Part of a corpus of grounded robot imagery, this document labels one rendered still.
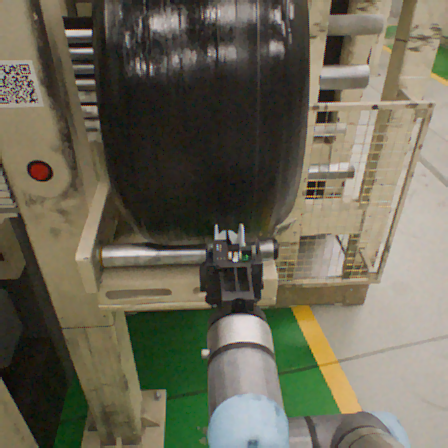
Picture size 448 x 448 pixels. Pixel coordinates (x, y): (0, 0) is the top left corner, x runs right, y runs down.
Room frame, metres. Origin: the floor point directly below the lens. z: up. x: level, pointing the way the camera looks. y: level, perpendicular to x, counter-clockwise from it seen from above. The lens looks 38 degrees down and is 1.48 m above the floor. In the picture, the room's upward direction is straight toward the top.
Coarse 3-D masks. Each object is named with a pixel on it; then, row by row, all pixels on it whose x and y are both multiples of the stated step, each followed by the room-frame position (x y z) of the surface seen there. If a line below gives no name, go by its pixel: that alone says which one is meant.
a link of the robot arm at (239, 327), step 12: (216, 324) 0.32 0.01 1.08; (228, 324) 0.31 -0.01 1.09; (240, 324) 0.31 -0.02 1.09; (252, 324) 0.31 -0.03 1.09; (264, 324) 0.32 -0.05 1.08; (216, 336) 0.30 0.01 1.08; (228, 336) 0.30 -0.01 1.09; (240, 336) 0.30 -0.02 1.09; (252, 336) 0.30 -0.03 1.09; (264, 336) 0.30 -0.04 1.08; (216, 348) 0.29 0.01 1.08
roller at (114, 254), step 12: (264, 240) 0.66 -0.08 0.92; (276, 240) 0.66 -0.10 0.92; (108, 252) 0.62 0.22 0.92; (120, 252) 0.63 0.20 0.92; (132, 252) 0.63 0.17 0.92; (144, 252) 0.63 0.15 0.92; (156, 252) 0.63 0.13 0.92; (168, 252) 0.63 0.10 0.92; (180, 252) 0.63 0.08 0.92; (192, 252) 0.63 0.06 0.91; (204, 252) 0.63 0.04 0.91; (252, 252) 0.63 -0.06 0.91; (264, 252) 0.63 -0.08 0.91; (276, 252) 0.64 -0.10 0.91; (108, 264) 0.61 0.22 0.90; (120, 264) 0.62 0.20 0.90; (132, 264) 0.62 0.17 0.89; (144, 264) 0.62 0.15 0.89; (156, 264) 0.62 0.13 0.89; (168, 264) 0.62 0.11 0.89
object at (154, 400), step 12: (144, 396) 0.86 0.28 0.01; (156, 396) 0.86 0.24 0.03; (156, 408) 0.82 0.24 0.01; (84, 432) 0.73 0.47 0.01; (96, 432) 0.73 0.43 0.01; (144, 432) 0.73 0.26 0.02; (156, 432) 0.73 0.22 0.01; (84, 444) 0.69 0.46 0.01; (96, 444) 0.69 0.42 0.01; (144, 444) 0.69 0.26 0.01; (156, 444) 0.69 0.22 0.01
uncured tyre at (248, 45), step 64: (128, 0) 0.58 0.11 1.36; (192, 0) 0.58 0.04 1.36; (256, 0) 0.59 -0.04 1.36; (128, 64) 0.54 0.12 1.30; (192, 64) 0.54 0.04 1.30; (256, 64) 0.54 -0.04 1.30; (128, 128) 0.51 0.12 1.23; (192, 128) 0.51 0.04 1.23; (256, 128) 0.52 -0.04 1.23; (128, 192) 0.52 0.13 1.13; (192, 192) 0.51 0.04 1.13; (256, 192) 0.51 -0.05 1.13
